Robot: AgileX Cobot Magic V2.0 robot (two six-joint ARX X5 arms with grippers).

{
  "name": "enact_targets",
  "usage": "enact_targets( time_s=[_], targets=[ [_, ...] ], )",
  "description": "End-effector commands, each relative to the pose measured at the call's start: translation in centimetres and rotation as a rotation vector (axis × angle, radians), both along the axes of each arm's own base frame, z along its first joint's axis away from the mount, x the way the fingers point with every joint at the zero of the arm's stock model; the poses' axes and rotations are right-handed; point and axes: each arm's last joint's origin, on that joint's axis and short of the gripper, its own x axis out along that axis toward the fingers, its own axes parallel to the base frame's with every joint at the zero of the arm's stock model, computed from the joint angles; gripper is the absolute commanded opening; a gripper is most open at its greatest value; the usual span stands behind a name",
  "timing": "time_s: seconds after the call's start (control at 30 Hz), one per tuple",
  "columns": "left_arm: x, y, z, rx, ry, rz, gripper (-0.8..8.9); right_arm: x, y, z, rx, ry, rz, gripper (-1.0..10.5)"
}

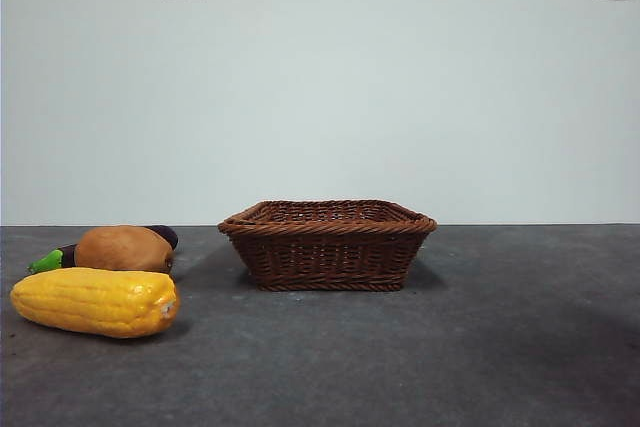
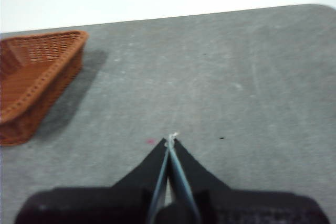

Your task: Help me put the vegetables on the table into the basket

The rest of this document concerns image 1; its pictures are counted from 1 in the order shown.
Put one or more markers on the brown potato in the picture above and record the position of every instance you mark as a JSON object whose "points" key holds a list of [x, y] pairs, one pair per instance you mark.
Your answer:
{"points": [[125, 247]]}

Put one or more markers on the yellow corn cob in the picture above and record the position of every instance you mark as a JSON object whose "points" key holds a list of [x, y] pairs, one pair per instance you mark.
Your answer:
{"points": [[90, 302]]}

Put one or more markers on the purple eggplant green stem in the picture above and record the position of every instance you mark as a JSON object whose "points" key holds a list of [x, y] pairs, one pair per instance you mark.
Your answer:
{"points": [[50, 261]]}

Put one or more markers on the brown wicker basket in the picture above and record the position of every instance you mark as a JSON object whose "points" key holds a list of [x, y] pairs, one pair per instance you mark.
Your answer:
{"points": [[325, 257]]}

